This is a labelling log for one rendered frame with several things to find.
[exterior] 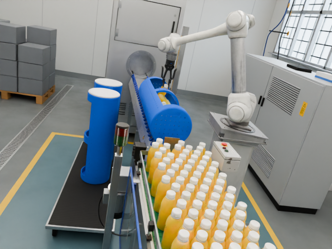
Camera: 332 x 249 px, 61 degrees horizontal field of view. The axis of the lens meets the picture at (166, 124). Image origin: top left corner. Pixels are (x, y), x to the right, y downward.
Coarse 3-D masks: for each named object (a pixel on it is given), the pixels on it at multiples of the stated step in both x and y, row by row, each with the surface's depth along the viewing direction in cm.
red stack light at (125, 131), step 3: (117, 129) 132; (120, 129) 131; (123, 129) 131; (126, 129) 132; (117, 132) 132; (120, 132) 132; (123, 132) 132; (126, 132) 133; (117, 135) 133; (120, 135) 132; (123, 135) 132; (126, 135) 134
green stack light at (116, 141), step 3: (114, 138) 135; (117, 138) 133; (120, 138) 133; (123, 138) 133; (126, 138) 135; (114, 141) 135; (117, 141) 134; (120, 141) 133; (123, 141) 134; (126, 141) 136; (117, 144) 134; (120, 144) 134; (123, 144) 134
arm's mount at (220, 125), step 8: (208, 120) 244; (216, 120) 224; (224, 120) 230; (216, 128) 220; (224, 128) 209; (232, 128) 214; (256, 128) 232; (224, 136) 211; (232, 136) 211; (240, 136) 212; (248, 136) 213; (256, 136) 213; (264, 136) 217; (264, 144) 216
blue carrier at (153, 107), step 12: (144, 84) 250; (156, 84) 264; (144, 96) 229; (156, 96) 209; (168, 96) 264; (144, 108) 218; (156, 108) 190; (168, 108) 183; (180, 108) 185; (156, 120) 184; (168, 120) 186; (180, 120) 187; (156, 132) 188; (168, 132) 189; (180, 132) 191
